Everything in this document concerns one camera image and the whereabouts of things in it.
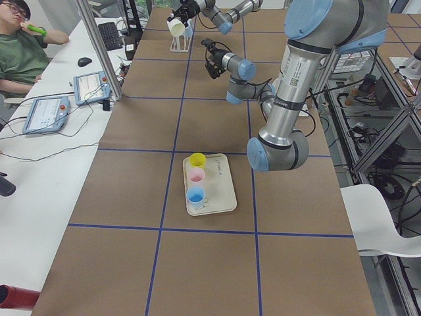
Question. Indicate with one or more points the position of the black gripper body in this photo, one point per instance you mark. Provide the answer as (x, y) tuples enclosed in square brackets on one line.
[(217, 59), (189, 8)]

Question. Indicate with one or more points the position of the pale green ikea cup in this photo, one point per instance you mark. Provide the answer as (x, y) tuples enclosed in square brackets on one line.
[(176, 27)]

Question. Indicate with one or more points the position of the blue ikea cup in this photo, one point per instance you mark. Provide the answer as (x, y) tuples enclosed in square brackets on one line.
[(188, 32), (195, 197)]

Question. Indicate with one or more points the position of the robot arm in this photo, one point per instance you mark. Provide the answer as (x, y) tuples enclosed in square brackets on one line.
[(313, 30), (223, 21)]

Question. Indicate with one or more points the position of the yellow ikea cup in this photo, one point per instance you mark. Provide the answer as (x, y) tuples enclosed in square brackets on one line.
[(197, 160)]

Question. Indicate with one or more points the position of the pink ikea cup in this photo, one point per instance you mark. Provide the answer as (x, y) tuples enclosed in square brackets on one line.
[(196, 176)]

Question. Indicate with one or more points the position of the black keyboard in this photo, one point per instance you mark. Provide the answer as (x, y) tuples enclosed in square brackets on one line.
[(110, 36)]

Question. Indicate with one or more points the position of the black computer mouse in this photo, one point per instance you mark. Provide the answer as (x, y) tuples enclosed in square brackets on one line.
[(84, 61)]

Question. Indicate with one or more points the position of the beige plastic tray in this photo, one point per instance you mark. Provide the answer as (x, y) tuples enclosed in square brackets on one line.
[(219, 187)]

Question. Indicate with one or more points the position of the far teach pendant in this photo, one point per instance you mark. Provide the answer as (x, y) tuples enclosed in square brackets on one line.
[(91, 88)]

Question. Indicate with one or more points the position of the teach pendant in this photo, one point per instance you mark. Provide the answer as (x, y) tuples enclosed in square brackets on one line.
[(91, 88), (47, 114)]

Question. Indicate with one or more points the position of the near teach pendant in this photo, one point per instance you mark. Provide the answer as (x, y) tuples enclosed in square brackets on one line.
[(47, 114)]

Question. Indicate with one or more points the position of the person in green shirt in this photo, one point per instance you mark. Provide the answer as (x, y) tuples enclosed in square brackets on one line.
[(23, 58)]

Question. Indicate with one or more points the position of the white chair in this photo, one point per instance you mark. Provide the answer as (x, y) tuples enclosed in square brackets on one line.
[(372, 225)]

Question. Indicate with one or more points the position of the red bottle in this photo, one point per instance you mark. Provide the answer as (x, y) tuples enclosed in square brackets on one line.
[(18, 298)]

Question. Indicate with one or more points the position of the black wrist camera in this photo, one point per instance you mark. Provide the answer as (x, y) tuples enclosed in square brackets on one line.
[(208, 43)]

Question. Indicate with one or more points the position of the white wire cup rack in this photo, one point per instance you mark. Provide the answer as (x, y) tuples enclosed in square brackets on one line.
[(180, 44)]

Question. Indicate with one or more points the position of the aluminium frame post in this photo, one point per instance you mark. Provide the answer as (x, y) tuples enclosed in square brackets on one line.
[(85, 12)]

